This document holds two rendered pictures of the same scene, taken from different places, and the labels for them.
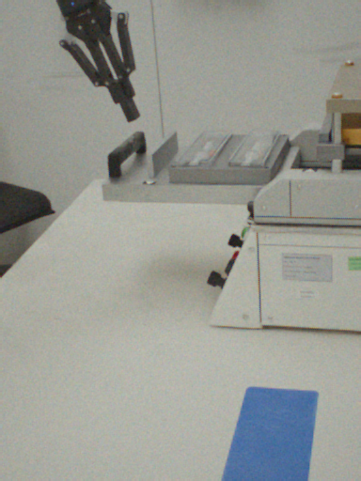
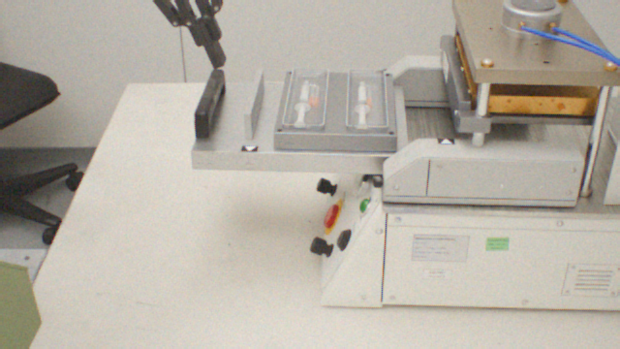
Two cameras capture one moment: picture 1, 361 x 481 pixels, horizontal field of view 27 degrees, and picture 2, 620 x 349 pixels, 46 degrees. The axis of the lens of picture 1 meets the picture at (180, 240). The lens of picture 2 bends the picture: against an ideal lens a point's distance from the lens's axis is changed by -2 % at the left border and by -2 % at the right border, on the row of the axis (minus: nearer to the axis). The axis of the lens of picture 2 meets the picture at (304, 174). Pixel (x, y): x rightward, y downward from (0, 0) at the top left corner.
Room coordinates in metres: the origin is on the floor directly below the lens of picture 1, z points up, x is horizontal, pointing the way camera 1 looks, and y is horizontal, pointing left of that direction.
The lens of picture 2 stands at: (0.31, 0.17, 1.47)
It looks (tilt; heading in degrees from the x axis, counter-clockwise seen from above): 32 degrees down; 347
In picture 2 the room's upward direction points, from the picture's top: 1 degrees counter-clockwise
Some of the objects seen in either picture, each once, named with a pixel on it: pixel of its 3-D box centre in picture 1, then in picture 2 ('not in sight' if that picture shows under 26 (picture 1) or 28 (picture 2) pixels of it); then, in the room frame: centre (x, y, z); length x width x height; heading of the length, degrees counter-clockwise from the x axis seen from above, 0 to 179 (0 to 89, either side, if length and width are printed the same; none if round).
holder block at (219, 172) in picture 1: (231, 157); (337, 108); (1.24, -0.10, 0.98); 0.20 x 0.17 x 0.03; 163
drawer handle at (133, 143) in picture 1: (127, 152); (210, 101); (1.29, 0.08, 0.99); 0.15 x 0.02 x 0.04; 163
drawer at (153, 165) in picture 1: (205, 163); (304, 114); (1.25, -0.05, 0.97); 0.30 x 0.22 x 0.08; 73
